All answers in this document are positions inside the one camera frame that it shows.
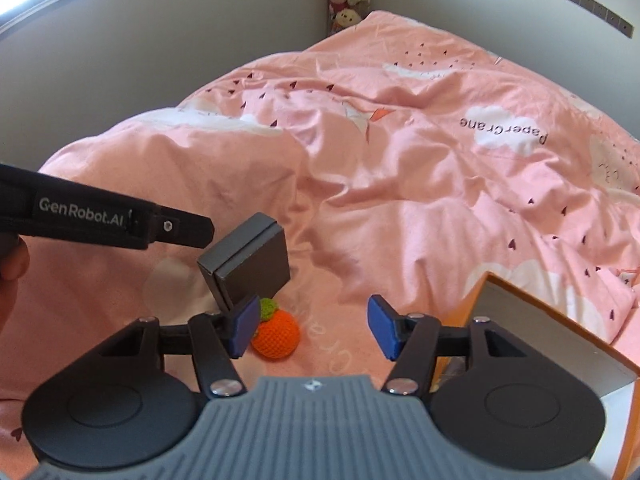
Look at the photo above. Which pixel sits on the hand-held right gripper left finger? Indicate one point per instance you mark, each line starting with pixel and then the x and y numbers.
pixel 245 327

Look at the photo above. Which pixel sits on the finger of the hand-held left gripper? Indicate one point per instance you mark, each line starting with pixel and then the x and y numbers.
pixel 185 230

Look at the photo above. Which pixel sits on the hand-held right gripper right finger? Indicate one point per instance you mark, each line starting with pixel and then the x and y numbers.
pixel 382 330

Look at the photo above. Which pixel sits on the dark grey box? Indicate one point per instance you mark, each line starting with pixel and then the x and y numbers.
pixel 250 260

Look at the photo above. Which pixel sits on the orange storage box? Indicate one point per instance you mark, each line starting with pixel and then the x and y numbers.
pixel 540 330

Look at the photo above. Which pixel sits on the person's left hand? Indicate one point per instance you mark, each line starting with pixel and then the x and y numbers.
pixel 12 260

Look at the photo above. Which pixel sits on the orange crocheted fruit toy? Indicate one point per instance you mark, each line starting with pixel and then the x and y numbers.
pixel 277 337

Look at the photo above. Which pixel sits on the pink printed duvet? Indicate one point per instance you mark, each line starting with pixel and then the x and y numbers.
pixel 400 185

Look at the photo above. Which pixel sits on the grey wall switch strip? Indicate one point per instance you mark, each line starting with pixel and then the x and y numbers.
pixel 600 10

